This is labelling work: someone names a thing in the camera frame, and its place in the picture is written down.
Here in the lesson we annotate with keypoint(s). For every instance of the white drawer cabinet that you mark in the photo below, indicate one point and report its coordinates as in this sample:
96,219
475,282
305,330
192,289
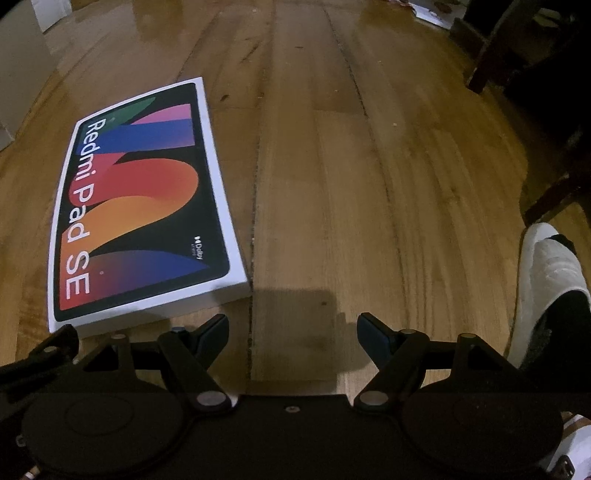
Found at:
18,78

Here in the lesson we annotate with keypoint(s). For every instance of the colourful printed box lid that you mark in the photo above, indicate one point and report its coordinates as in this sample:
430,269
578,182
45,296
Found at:
143,203

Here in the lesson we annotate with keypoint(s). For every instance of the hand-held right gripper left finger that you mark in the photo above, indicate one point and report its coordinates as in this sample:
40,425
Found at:
214,336

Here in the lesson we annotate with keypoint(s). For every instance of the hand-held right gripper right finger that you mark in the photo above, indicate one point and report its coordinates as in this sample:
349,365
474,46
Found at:
373,337

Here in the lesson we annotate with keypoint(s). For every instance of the person's foot in white slipper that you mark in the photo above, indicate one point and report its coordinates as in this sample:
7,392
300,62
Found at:
547,286

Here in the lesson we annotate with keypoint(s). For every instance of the dark wooden chair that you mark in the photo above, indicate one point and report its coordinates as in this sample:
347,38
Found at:
545,60

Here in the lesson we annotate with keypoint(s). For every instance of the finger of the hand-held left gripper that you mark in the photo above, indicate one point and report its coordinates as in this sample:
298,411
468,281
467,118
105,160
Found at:
46,357

